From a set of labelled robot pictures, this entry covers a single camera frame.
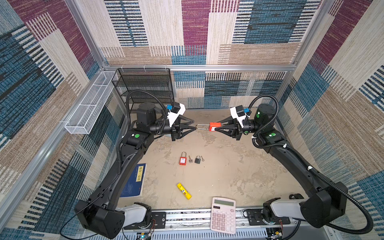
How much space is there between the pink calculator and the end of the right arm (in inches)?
14.6

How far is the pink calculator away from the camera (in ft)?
2.35

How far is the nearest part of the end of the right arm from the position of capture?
590mm
